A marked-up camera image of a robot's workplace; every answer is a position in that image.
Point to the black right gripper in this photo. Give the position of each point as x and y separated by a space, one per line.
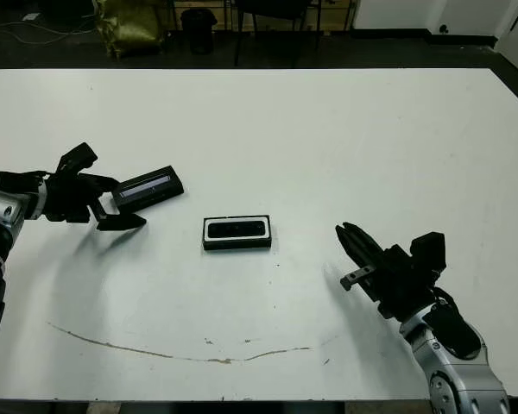
401 284

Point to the black box base white insert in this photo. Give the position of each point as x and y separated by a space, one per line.
237 246

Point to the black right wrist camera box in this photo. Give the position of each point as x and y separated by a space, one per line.
427 250

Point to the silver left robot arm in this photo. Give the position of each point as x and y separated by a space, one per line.
0 211

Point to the slim black camera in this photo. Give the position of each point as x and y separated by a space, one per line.
237 230

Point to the black office chair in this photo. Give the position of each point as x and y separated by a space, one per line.
276 6

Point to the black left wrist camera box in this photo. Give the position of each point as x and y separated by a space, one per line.
77 157

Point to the small white floor plate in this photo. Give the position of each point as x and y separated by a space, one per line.
30 16

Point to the black box lid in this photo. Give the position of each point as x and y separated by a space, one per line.
155 196

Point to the large crumpled plastic bag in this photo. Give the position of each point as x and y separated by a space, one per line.
129 30

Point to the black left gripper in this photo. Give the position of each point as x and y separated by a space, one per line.
67 198

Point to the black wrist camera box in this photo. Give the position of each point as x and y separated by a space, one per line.
427 250
77 157

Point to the black trash bin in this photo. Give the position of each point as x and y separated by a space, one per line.
198 31

